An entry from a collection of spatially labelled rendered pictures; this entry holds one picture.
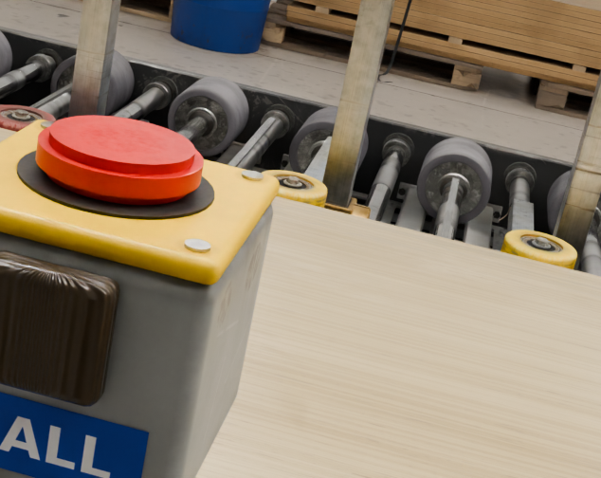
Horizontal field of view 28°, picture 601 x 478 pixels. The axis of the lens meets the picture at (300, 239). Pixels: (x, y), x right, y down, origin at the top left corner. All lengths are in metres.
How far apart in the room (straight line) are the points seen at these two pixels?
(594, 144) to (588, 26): 4.82
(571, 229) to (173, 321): 1.17
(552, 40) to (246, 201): 5.93
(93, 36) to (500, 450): 0.77
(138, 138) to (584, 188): 1.13
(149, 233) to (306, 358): 0.68
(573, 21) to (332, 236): 5.04
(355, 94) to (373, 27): 0.08
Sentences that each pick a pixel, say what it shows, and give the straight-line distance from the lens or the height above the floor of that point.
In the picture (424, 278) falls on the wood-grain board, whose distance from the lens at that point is 1.15.
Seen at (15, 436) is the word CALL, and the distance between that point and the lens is 0.29.
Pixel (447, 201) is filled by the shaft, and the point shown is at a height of 0.82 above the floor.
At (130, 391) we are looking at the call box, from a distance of 0.27.
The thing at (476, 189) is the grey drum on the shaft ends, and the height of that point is 0.81.
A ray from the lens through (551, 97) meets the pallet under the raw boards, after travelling 6.22.
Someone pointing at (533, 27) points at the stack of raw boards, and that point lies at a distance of 6.19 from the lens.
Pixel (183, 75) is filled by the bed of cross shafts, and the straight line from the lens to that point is 1.98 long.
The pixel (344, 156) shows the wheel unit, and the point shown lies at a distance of 1.40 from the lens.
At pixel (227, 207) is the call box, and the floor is 1.22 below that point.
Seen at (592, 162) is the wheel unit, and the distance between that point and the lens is 1.39.
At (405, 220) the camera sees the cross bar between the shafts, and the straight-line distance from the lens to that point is 1.79.
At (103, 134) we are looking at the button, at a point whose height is 1.23.
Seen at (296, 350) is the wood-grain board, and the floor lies 0.90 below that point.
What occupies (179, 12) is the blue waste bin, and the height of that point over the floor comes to 0.14.
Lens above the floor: 1.32
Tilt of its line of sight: 21 degrees down
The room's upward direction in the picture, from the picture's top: 12 degrees clockwise
